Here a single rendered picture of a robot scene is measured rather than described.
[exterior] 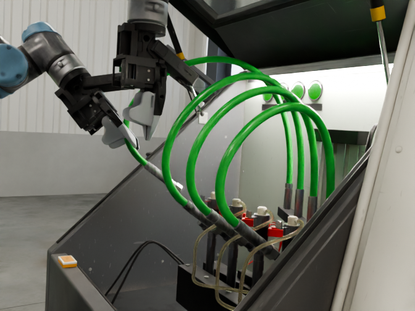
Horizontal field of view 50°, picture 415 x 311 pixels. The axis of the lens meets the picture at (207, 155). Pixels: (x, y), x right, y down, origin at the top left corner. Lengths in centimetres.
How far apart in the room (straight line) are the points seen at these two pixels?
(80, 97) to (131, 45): 23
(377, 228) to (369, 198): 5
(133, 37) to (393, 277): 57
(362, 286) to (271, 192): 63
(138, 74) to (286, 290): 45
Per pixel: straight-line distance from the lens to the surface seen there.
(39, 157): 744
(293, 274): 61
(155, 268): 126
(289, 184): 103
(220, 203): 64
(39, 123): 746
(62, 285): 103
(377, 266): 62
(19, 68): 90
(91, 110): 98
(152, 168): 97
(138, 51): 84
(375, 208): 64
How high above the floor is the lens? 128
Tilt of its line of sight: 4 degrees down
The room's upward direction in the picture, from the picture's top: 4 degrees clockwise
